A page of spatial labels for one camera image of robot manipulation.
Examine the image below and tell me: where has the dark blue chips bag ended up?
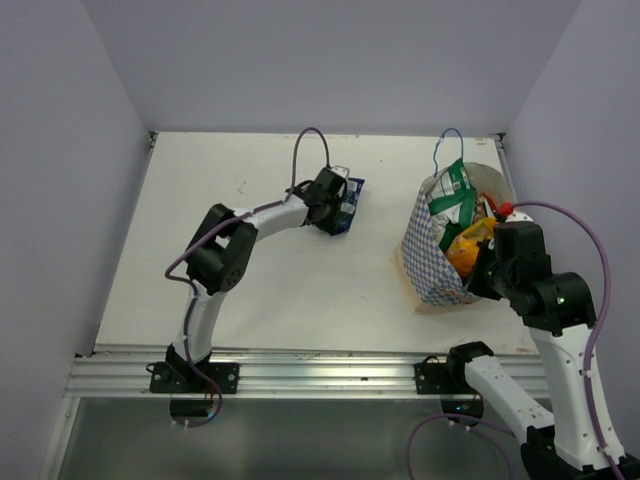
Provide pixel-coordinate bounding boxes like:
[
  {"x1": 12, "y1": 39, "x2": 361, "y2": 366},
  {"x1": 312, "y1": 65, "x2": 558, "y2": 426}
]
[{"x1": 329, "y1": 177, "x2": 365, "y2": 235}]

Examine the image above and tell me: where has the orange snack bag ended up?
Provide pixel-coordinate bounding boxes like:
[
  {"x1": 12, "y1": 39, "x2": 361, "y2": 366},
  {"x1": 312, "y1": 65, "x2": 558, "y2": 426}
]
[{"x1": 446, "y1": 217, "x2": 498, "y2": 279}]

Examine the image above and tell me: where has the blue checkered paper bag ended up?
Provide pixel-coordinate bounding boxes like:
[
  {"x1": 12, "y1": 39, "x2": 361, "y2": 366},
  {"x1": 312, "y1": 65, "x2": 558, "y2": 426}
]
[{"x1": 389, "y1": 127, "x2": 516, "y2": 316}]

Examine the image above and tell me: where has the green snack bag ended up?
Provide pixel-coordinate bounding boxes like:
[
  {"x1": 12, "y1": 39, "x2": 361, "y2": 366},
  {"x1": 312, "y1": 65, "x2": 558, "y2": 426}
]
[{"x1": 426, "y1": 159, "x2": 476, "y2": 252}]

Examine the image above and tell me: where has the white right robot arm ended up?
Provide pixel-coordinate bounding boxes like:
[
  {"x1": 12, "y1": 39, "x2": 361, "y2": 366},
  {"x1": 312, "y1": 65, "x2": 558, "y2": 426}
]
[{"x1": 445, "y1": 221, "x2": 639, "y2": 479}]

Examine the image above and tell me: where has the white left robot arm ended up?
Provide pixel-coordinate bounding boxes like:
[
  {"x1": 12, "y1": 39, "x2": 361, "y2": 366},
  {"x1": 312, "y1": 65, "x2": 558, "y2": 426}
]
[{"x1": 165, "y1": 166, "x2": 349, "y2": 393}]

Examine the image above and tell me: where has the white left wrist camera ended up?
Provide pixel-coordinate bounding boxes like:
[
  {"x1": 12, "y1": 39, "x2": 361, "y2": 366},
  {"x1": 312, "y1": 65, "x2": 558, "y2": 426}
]
[{"x1": 332, "y1": 165, "x2": 350, "y2": 179}]

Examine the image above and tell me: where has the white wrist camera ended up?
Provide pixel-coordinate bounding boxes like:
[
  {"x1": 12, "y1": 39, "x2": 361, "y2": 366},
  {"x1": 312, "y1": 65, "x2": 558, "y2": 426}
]
[
  {"x1": 332, "y1": 165, "x2": 350, "y2": 179},
  {"x1": 494, "y1": 202, "x2": 533, "y2": 225}
]

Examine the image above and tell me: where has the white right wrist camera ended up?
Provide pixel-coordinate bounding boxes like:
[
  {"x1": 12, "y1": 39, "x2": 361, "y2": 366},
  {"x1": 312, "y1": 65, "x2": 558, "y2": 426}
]
[{"x1": 494, "y1": 202, "x2": 533, "y2": 225}]

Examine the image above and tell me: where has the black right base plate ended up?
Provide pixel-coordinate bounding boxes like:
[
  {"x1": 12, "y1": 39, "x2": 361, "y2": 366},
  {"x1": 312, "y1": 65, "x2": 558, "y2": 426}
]
[{"x1": 413, "y1": 355, "x2": 476, "y2": 395}]

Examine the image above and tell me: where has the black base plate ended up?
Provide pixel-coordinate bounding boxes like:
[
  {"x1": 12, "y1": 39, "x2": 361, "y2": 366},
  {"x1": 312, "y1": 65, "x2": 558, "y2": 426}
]
[
  {"x1": 413, "y1": 355, "x2": 476, "y2": 395},
  {"x1": 146, "y1": 362, "x2": 240, "y2": 395}
]

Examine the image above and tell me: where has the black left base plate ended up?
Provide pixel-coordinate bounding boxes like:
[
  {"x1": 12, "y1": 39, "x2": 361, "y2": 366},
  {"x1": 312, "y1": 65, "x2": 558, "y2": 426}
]
[{"x1": 146, "y1": 362, "x2": 240, "y2": 395}]

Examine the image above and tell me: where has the aluminium mounting rail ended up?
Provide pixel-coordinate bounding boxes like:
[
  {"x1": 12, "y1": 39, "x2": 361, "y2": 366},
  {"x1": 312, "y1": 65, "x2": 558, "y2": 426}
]
[{"x1": 63, "y1": 349, "x2": 556, "y2": 400}]

